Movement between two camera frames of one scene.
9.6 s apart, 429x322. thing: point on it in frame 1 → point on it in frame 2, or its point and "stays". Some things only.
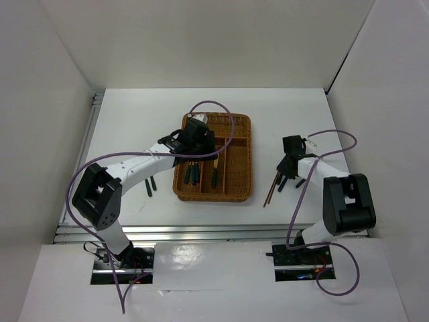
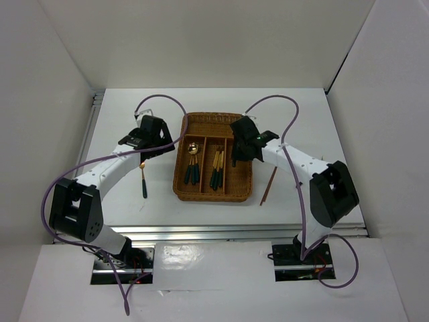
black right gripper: (282, 169) → (236, 155)
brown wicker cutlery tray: (228, 178) stays
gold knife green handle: (215, 172) stays
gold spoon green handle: (196, 176) stays
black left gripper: (211, 147) → (166, 139)
